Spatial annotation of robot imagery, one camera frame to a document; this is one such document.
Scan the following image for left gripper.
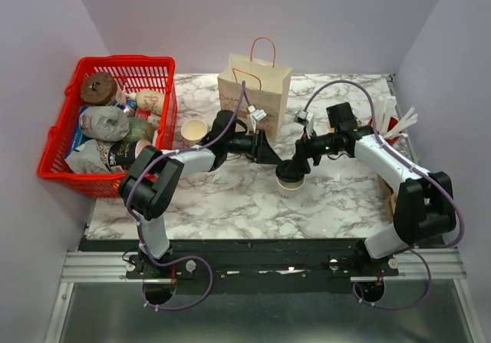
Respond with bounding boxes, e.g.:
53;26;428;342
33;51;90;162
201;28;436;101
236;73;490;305
225;129;283;165

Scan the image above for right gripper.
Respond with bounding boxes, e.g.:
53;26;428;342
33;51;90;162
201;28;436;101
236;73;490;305
285;126;339;174

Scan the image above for black coffee cup lid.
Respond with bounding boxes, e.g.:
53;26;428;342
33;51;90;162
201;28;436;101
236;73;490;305
275;160;305;183

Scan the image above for white paper coffee cup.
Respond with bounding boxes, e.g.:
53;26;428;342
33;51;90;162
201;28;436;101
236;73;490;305
276;176;305;198

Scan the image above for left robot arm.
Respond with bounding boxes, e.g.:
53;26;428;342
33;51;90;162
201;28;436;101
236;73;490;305
118;110;282;278

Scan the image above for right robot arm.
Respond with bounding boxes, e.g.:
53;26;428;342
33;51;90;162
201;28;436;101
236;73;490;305
275;103;456;275

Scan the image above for paper takeout bag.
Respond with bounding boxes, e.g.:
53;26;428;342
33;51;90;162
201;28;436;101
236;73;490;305
217;50;292;143

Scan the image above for cardboard cup carrier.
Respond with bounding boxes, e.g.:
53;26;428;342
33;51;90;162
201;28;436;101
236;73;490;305
377;175;397;223

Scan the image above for red straw cup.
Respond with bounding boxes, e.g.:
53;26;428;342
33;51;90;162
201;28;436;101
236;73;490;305
384;117;399;146

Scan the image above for white wrapped straws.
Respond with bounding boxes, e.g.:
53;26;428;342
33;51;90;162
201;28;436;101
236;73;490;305
374;96;418;138

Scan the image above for green avocado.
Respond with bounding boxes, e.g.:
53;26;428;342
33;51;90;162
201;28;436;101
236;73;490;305
122;117;155;143

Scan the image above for beige printed bottle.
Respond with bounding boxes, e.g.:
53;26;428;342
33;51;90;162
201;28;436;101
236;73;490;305
127;89;166;116

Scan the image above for black food cup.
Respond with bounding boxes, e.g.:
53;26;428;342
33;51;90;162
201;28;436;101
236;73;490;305
106;140;151;173

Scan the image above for grey crumpled bag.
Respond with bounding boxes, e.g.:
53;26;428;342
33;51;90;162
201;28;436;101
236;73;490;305
78;106;130;142

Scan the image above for silver snack bag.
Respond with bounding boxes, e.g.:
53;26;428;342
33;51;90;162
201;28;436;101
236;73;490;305
65;139;113;173

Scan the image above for blue flat package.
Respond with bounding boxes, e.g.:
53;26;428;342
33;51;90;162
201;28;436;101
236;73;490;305
64;106;89;159

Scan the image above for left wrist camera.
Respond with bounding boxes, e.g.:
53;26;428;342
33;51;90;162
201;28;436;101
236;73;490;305
248;105;267;133

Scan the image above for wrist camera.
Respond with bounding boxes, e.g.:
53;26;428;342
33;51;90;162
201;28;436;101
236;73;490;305
294;110;315;137
248;105;267;133

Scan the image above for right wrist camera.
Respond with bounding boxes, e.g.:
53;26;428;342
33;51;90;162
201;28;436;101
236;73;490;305
294;110;315;137

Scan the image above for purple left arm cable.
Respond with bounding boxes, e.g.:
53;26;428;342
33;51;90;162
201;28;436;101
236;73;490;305
126;81;258;259

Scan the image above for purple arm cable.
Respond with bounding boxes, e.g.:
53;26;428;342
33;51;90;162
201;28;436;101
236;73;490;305
305;80;467;309
126;81;258;259

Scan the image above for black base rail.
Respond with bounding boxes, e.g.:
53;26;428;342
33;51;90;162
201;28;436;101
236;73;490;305
62;239;452;302

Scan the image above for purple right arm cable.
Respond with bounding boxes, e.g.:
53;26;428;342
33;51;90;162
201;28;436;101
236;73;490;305
305;80;467;309

